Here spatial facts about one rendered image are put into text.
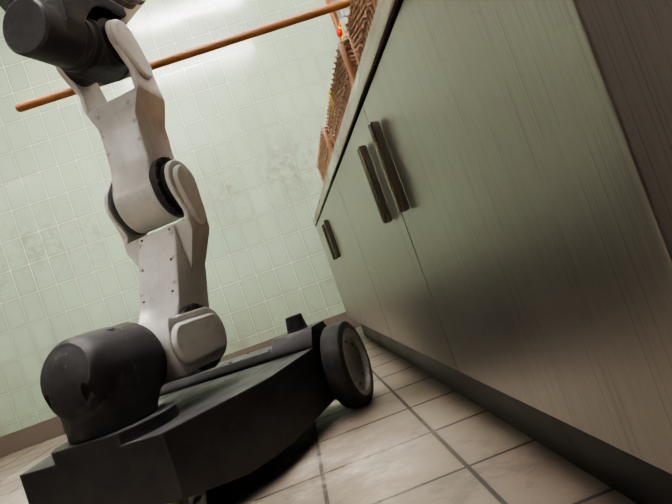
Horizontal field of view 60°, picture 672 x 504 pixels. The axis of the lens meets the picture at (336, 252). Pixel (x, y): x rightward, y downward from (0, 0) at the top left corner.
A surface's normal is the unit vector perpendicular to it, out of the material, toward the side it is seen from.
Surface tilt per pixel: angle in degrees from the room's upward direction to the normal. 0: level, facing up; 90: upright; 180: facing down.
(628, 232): 90
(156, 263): 64
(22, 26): 90
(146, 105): 115
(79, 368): 73
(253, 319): 90
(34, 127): 90
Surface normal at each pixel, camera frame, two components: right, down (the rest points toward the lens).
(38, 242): 0.07, -0.07
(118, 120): -0.33, -0.03
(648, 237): -0.94, 0.33
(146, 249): -0.41, -0.35
